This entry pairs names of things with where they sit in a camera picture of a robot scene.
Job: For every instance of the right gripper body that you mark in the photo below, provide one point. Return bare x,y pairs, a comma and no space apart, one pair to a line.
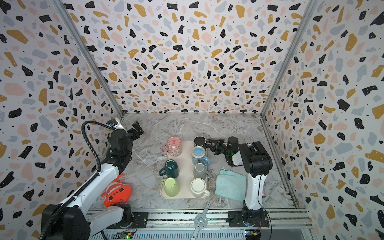
220,146

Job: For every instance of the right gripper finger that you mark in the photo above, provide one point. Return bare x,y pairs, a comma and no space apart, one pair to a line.
215,141
212,148

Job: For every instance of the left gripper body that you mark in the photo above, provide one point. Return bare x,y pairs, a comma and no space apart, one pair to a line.
131,135

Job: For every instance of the light blue mug yellow inside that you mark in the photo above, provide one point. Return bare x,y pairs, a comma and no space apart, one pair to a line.
199,156

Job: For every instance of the black mug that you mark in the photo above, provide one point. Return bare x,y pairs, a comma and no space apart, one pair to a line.
200,141

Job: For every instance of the pink mug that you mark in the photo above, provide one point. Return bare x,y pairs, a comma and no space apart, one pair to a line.
173,147

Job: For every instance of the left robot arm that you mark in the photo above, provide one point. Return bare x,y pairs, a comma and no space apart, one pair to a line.
68,220

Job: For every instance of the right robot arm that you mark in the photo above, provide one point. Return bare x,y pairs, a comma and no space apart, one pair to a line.
257,164

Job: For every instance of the grey mug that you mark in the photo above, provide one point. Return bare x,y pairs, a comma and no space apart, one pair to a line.
201,171

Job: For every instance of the white mug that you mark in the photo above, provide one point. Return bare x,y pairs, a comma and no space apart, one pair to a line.
199,188

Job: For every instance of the dark green mug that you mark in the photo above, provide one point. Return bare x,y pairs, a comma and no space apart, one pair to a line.
171,169

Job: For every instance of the light green mug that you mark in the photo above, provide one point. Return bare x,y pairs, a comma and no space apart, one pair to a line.
171,187

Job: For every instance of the beige tray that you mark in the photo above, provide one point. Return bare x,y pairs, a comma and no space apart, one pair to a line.
186,174

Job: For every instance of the teal cloth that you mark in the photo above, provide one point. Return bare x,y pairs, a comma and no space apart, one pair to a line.
231,185

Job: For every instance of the red fish plush toy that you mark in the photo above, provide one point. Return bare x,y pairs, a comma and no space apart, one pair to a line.
116,192

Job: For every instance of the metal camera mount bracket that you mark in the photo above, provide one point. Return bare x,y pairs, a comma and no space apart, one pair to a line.
201,220

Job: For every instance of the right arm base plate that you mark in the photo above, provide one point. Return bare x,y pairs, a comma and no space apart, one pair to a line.
242,219

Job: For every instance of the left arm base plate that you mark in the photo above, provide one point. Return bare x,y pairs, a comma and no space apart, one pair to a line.
139,220

